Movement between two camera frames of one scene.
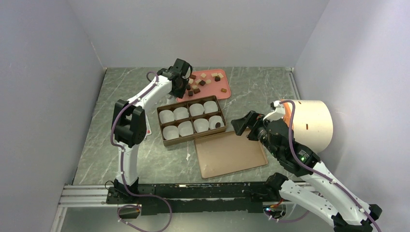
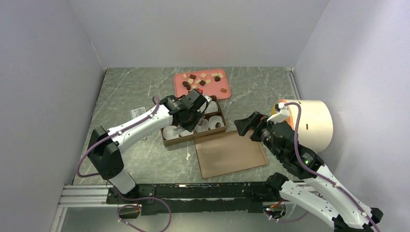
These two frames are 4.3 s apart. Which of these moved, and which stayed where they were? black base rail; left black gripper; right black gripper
Moved: left black gripper
Stayed: black base rail; right black gripper
